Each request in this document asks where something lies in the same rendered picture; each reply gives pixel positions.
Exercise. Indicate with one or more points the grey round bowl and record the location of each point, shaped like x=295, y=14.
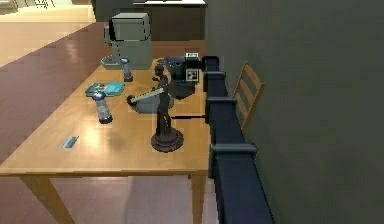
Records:
x=146, y=106

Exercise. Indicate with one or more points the wooden slatted chair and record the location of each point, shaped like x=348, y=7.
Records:
x=250, y=90

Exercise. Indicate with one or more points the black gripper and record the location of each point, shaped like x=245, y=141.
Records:
x=176, y=68

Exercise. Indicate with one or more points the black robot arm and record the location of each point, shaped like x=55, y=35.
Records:
x=233, y=180

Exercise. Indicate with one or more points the thin black pen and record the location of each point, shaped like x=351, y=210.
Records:
x=188, y=117

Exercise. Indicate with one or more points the grey coffee machine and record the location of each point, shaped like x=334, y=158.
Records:
x=131, y=36

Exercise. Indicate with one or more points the wooden table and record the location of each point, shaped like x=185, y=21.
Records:
x=133, y=156

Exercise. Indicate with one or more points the teal book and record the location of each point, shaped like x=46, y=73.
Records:
x=106, y=88

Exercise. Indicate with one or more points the dark cabinet with white top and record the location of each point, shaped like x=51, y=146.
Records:
x=173, y=20

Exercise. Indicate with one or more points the dark brown human statue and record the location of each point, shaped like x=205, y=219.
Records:
x=164, y=113

